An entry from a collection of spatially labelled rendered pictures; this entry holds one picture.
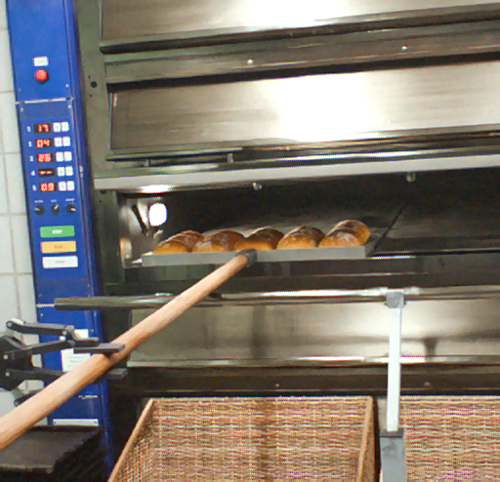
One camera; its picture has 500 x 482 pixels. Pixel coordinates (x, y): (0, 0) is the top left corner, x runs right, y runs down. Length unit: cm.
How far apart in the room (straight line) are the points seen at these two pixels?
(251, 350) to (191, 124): 56
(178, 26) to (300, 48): 29
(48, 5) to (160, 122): 39
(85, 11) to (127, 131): 31
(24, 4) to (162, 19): 34
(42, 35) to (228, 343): 87
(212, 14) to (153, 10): 15
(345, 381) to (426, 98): 70
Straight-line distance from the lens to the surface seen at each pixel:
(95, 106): 252
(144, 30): 246
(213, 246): 246
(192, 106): 244
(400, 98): 235
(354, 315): 242
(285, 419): 246
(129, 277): 253
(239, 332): 247
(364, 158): 221
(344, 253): 239
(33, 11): 255
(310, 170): 223
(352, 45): 236
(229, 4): 242
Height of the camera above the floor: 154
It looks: 7 degrees down
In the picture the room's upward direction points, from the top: 4 degrees counter-clockwise
